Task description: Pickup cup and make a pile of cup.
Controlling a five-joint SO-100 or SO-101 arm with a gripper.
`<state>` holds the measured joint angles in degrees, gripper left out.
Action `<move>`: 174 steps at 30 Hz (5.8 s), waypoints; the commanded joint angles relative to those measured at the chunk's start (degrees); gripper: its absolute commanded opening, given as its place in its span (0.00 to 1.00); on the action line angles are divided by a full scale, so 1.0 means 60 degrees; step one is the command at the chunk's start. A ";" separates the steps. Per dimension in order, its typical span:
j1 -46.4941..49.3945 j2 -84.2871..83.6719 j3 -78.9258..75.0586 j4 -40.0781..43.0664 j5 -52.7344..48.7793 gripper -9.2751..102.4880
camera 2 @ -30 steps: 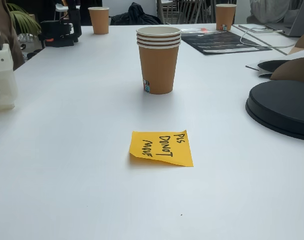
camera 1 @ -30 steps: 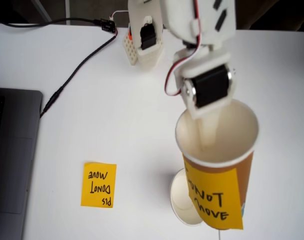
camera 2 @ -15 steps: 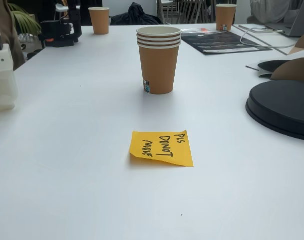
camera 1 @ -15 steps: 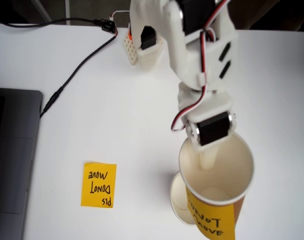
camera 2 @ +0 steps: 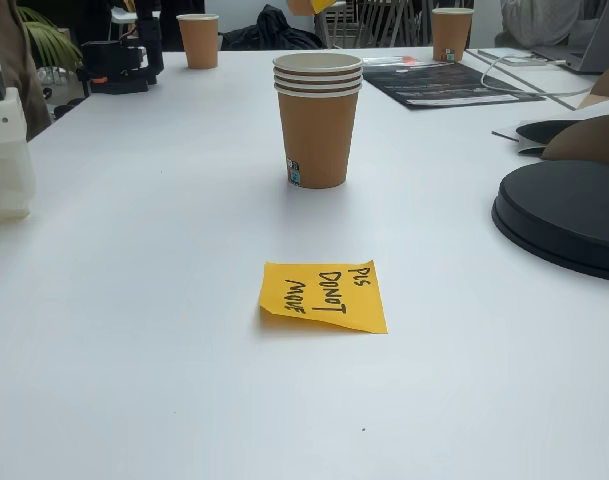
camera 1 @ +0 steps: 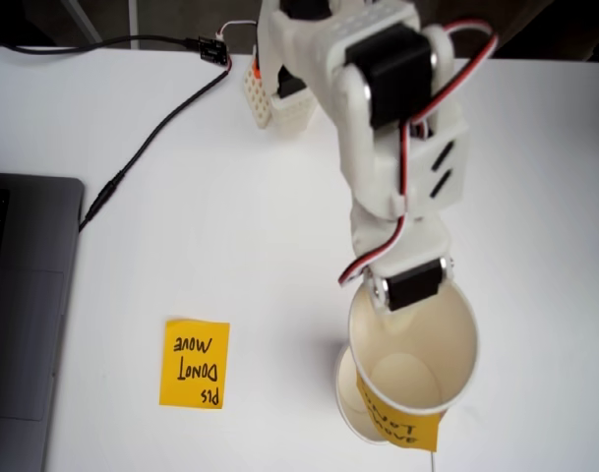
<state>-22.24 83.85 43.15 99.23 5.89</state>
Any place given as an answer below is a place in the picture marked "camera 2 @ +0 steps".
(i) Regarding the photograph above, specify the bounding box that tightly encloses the brown paper cup with sticker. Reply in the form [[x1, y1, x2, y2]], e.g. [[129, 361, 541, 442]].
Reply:
[[430, 7, 476, 63], [275, 87, 363, 190]]

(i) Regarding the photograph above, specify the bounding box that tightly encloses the white leaflet with red mark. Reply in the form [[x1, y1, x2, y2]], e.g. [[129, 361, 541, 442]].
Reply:
[[361, 54, 433, 69]]

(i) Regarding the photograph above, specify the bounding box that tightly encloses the black jacket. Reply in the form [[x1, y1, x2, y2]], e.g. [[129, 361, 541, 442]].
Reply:
[[221, 4, 325, 51]]

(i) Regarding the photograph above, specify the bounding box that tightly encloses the black printed sheet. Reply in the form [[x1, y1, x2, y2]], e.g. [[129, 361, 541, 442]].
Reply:
[[361, 60, 548, 110]]

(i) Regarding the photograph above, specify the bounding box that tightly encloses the grey metal chair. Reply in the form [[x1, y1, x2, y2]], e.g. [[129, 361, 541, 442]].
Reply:
[[351, 0, 430, 49]]

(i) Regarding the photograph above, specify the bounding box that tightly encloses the black curved piece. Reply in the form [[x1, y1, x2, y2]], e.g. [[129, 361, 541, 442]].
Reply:
[[515, 119, 585, 152]]

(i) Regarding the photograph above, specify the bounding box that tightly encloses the black round base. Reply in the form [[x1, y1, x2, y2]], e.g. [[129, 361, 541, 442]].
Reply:
[[491, 159, 609, 284]]

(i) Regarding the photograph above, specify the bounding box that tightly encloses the white flat adapter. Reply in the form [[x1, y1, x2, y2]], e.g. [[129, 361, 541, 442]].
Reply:
[[501, 54, 568, 67]]

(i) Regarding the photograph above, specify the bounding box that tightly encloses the brown curved cardboard piece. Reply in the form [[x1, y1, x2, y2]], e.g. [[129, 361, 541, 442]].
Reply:
[[541, 113, 609, 166]]

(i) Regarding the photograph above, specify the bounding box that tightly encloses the white paper sheet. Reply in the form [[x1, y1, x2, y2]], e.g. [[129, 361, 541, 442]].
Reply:
[[491, 97, 609, 157]]

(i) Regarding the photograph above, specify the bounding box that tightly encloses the green plant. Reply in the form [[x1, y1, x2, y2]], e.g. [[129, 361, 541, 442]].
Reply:
[[16, 5, 84, 69]]

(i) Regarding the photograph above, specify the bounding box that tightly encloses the silver open laptop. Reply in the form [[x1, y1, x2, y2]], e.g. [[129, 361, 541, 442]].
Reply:
[[531, 0, 609, 76]]

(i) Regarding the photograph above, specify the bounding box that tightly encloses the white cable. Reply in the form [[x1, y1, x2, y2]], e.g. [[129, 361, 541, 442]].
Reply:
[[480, 53, 598, 99]]

